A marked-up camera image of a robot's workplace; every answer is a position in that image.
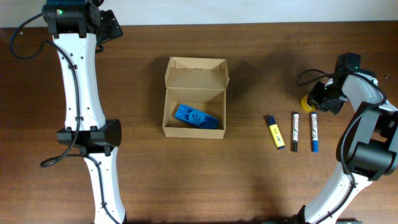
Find blue whiteboard marker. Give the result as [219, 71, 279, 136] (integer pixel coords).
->
[310, 112, 318, 153]

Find yellow tape roll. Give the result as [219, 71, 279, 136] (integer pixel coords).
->
[300, 95, 316, 112]

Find black whiteboard marker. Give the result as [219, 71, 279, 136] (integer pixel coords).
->
[292, 113, 299, 152]

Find yellow highlighter pen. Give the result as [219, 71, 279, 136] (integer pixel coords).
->
[266, 116, 285, 149]

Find brown cardboard box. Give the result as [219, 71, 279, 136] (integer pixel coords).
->
[162, 57, 229, 139]

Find blue plastic case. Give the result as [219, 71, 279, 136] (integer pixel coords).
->
[174, 104, 220, 129]

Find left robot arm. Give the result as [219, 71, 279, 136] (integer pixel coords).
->
[41, 0, 127, 223]

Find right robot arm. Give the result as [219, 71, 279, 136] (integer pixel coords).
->
[287, 52, 397, 223]

